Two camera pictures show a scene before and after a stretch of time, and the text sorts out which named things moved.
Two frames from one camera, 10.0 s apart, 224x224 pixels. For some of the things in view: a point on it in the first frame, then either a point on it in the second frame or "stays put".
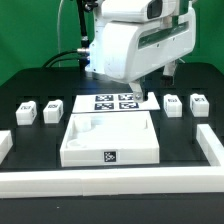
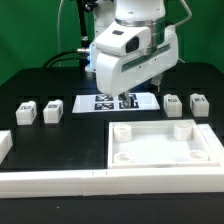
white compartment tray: x=115 y=138 to x=158 y=143
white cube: x=172 y=105 stays put
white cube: x=199 y=105 stays put
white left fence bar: x=6 y=144 stays put
